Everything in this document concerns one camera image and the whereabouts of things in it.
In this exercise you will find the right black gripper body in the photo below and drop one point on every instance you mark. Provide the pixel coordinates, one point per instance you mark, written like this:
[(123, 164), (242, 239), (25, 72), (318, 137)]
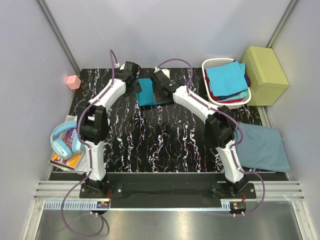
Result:
[(158, 98)]

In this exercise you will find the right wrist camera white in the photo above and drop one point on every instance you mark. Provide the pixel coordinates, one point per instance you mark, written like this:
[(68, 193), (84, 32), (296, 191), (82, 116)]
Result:
[(165, 71)]

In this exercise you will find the light blue shirt in basket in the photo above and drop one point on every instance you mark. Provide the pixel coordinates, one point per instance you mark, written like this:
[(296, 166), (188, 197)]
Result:
[(227, 79)]

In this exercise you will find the pink cube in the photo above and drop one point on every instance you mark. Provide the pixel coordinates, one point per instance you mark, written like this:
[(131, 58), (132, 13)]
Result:
[(73, 82)]

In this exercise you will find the white perforated laundry basket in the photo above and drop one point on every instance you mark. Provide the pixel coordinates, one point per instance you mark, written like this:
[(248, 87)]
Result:
[(213, 62)]

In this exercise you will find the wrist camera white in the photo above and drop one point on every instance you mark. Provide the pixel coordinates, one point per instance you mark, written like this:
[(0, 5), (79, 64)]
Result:
[(120, 66), (165, 71)]

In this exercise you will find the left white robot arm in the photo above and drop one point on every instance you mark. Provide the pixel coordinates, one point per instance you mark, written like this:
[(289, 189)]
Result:
[(93, 128)]

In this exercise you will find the stack of papers and books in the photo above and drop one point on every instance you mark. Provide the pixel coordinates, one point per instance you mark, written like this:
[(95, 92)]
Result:
[(80, 162)]

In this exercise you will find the teal t shirt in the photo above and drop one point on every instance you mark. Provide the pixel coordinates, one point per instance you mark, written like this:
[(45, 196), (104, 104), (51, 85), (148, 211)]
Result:
[(146, 96)]

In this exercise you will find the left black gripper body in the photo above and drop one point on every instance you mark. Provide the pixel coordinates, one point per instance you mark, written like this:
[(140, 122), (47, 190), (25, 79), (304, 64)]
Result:
[(135, 85)]

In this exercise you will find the red shirt in basket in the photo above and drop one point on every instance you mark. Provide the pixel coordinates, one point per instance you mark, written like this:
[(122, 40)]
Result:
[(234, 98)]

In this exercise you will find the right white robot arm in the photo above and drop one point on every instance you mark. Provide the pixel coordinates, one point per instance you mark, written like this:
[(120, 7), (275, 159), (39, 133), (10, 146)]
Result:
[(220, 128)]

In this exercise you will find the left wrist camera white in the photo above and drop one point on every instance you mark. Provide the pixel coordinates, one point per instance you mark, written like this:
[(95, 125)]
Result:
[(120, 66)]

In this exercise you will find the folded grey-blue t shirt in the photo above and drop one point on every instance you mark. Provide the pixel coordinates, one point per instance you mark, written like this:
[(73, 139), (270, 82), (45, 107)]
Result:
[(262, 148)]

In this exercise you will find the green storage box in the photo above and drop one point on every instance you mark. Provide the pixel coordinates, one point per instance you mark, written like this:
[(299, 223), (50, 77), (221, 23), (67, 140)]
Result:
[(267, 78)]

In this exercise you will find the light blue headphones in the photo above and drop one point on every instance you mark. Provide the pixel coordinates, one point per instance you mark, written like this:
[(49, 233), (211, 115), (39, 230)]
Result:
[(60, 147)]

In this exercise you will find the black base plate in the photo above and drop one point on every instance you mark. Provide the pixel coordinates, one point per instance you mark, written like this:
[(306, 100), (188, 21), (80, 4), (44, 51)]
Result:
[(121, 185)]

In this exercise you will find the aluminium rail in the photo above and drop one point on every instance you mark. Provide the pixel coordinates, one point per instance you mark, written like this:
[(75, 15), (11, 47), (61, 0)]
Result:
[(274, 190)]

